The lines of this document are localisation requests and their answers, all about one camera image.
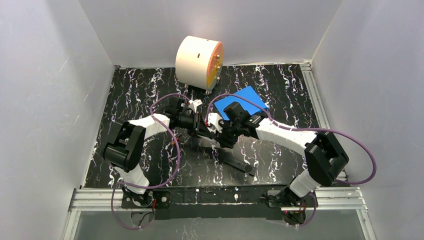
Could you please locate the white remote control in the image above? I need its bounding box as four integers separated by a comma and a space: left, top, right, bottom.
193, 131, 219, 146

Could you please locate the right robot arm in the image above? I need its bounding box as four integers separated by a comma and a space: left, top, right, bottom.
207, 101, 349, 205

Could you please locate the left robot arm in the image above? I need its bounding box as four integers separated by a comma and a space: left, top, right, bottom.
100, 94, 203, 195

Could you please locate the black remote control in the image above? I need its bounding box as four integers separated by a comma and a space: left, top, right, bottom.
222, 155, 257, 176

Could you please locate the blue foam pad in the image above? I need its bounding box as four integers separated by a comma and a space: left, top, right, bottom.
214, 86, 268, 121

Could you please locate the white cylinder orange face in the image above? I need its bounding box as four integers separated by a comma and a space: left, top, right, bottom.
175, 35, 225, 94

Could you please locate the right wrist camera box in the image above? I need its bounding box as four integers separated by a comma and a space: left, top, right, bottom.
207, 112, 223, 133

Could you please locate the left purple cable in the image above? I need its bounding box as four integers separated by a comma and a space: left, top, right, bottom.
110, 93, 191, 230

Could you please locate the purple cable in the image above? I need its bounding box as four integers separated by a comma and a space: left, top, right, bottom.
110, 93, 191, 230
204, 93, 378, 228

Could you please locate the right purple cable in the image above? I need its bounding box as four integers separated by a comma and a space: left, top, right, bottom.
204, 93, 378, 228

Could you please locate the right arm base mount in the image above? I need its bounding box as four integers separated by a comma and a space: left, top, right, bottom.
263, 189, 318, 210

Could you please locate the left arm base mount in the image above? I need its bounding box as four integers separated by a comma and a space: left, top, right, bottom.
121, 187, 171, 209

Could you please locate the aluminium frame rail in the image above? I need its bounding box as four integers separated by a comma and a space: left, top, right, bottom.
299, 59, 376, 240

